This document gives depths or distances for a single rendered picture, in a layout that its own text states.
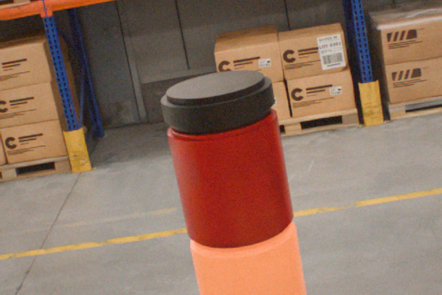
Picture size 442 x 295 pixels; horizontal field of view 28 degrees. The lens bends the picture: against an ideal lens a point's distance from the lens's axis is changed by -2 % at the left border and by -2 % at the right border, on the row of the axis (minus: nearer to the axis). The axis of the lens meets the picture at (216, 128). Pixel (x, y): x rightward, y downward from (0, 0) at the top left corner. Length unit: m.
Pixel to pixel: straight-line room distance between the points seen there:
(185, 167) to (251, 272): 0.06
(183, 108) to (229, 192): 0.04
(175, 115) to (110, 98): 9.14
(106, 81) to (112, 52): 0.32
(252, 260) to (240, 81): 0.08
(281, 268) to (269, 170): 0.05
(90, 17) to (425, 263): 5.07
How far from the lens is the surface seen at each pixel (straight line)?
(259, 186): 0.39
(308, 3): 9.29
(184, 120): 0.38
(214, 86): 0.40
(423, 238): 5.81
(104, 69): 9.46
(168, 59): 9.42
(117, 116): 9.56
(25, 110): 8.41
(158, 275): 5.90
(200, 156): 0.38
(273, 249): 0.40
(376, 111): 8.10
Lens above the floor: 2.43
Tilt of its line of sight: 16 degrees down
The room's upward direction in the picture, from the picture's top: 11 degrees counter-clockwise
